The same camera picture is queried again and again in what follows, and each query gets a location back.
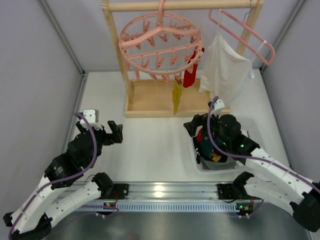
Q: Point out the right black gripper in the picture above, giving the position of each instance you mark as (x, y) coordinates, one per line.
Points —
(197, 124)

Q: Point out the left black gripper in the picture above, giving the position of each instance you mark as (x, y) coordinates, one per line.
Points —
(109, 136)

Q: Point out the dark green patterned sock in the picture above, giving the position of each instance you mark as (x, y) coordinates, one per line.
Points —
(207, 148)

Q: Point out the yellow sock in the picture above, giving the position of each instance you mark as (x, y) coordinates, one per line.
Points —
(176, 96)
(215, 157)

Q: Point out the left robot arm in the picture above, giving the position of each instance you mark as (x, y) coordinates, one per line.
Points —
(35, 219)

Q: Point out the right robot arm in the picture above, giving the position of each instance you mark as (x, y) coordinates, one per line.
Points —
(271, 181)

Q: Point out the pink round clip hanger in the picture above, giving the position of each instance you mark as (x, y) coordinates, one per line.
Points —
(160, 44)

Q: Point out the pink clothes hanger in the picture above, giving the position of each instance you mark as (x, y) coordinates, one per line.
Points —
(248, 31)

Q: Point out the red santa sock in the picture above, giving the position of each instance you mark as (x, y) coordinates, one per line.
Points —
(199, 136)

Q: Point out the yellow sock in basket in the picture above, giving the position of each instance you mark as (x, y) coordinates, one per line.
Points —
(215, 157)

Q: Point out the wooden clothes rack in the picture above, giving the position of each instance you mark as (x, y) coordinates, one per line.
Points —
(148, 98)

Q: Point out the black sock in basket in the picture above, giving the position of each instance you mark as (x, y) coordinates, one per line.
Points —
(224, 161)

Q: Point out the white plastic basket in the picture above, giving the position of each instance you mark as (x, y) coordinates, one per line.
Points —
(250, 128)

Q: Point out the white hanging garment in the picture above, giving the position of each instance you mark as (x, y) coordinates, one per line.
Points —
(225, 71)

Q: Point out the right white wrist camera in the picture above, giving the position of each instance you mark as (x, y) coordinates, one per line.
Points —
(217, 108)

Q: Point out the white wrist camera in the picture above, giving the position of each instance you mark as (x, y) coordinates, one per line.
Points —
(217, 108)
(92, 117)

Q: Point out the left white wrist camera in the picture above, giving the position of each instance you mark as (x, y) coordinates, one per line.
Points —
(92, 117)

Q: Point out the aluminium mounting rail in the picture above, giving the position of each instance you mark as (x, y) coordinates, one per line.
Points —
(174, 197)

